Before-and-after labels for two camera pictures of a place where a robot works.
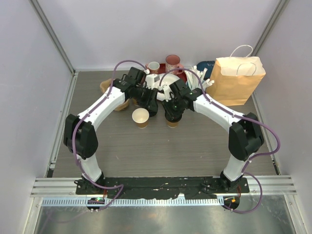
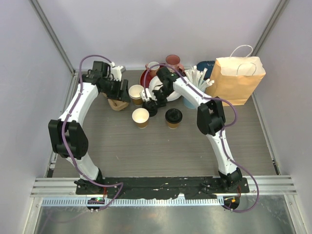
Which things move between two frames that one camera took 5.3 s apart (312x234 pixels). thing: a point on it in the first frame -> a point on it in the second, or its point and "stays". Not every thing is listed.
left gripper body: (142, 96) -> (112, 88)
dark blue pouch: (208, 65) stays
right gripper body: (174, 107) -> (161, 96)
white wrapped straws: (192, 81) stays
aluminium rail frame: (62, 191) stays
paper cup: (140, 116) stays
